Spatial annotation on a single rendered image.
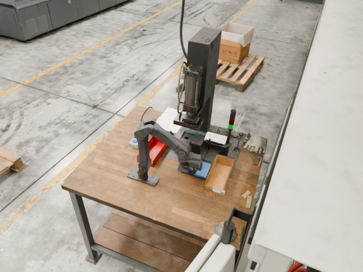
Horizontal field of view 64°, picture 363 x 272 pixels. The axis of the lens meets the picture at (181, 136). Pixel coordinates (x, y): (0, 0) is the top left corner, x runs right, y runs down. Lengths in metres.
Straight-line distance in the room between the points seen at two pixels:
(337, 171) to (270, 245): 0.34
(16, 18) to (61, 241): 4.73
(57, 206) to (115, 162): 1.17
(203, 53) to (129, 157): 0.84
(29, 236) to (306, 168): 2.45
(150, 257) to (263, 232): 1.67
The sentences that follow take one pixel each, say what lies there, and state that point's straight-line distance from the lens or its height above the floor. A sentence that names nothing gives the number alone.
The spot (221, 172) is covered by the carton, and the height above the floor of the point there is 0.90.
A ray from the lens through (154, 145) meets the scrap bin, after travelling 2.08.
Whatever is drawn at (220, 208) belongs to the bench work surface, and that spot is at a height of 0.90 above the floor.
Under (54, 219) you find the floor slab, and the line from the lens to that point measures 2.94.
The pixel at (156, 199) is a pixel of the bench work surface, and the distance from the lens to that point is 1.75.
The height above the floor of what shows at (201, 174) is 0.92.
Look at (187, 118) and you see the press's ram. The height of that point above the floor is 1.18.
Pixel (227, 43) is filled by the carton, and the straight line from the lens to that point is 5.14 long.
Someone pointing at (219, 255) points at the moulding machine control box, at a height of 1.46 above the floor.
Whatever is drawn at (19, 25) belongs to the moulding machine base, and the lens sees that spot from 6.60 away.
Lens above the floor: 2.26
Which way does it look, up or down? 39 degrees down
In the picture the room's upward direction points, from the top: 3 degrees clockwise
